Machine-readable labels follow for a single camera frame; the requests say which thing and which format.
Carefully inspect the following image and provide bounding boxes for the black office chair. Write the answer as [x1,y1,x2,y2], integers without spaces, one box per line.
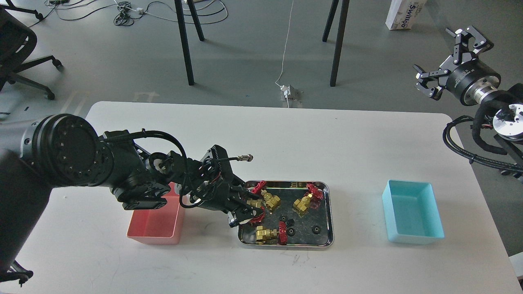
[0,7,63,100]

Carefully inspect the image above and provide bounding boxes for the floor power socket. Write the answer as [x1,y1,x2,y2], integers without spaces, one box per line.
[280,85,300,101]

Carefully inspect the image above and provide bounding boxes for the pink plastic box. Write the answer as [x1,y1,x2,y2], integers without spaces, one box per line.
[126,183,185,245]

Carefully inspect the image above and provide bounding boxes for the blue plastic box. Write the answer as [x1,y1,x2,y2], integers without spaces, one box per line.
[382,179,445,245]

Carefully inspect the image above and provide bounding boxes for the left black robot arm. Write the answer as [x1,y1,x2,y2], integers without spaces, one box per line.
[0,114,263,285]

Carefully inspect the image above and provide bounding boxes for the black stand leg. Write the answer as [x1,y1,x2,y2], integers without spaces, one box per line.
[322,0,350,87]
[174,0,204,86]

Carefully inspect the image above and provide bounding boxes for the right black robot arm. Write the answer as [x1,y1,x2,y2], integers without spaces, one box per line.
[413,26,523,179]

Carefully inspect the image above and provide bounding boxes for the white cardboard box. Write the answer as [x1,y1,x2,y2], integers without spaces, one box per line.
[385,0,427,30]

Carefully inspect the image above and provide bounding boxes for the black floor cables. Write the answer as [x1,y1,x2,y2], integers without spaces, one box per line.
[43,0,228,26]

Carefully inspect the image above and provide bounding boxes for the steel tray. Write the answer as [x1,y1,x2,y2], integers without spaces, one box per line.
[238,180,334,247]

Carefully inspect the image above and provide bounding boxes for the white cable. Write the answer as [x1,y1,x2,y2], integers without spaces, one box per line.
[275,0,295,109]

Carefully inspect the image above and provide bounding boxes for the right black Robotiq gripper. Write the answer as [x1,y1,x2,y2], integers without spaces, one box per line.
[413,26,501,106]

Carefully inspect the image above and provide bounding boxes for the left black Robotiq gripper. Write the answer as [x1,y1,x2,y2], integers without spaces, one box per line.
[180,180,264,228]

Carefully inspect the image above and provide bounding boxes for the brass valve red handle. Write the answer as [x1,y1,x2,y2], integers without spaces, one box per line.
[251,180,282,212]
[293,183,324,216]
[255,221,288,245]
[244,199,266,225]

